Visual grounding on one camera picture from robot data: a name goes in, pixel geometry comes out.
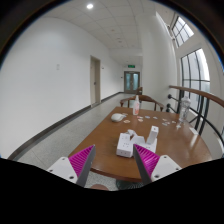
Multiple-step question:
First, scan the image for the white computer mouse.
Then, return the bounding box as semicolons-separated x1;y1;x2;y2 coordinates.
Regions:
111;113;124;122

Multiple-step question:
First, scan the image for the double glass door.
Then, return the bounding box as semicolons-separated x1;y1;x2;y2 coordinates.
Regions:
124;71;140;93

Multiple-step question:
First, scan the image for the round ceiling light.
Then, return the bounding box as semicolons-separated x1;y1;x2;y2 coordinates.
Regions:
87;4;93;9

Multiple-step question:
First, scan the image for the beige wooden door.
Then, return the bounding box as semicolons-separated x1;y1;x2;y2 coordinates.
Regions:
90;56;101;105

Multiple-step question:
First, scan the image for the tall arched window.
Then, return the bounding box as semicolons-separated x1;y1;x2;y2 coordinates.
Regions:
180;48;212;124

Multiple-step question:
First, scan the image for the wooden stair handrail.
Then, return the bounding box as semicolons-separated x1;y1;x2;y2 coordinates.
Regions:
165;84;224;148

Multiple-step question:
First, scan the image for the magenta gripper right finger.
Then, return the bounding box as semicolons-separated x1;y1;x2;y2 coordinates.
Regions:
133;144;181;185

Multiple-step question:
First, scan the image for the clear plastic water bottle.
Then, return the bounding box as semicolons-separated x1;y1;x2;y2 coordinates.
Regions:
179;96;191;123

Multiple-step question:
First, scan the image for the white charger cable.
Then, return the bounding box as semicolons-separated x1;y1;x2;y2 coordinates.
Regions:
126;128;138;138

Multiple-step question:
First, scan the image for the sanitizer bottle orange label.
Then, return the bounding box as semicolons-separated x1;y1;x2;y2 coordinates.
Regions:
133;95;140;115

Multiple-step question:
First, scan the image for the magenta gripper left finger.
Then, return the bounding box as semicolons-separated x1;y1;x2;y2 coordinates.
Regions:
47;145;96;187

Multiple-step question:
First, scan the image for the wooden armchair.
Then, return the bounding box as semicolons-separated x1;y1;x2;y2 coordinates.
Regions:
120;95;164;112

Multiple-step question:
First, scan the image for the white charger plug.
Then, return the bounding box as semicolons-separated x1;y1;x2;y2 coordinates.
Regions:
147;126;159;144

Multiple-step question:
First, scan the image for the white power strip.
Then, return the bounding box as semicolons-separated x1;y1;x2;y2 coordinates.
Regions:
116;133;157;158

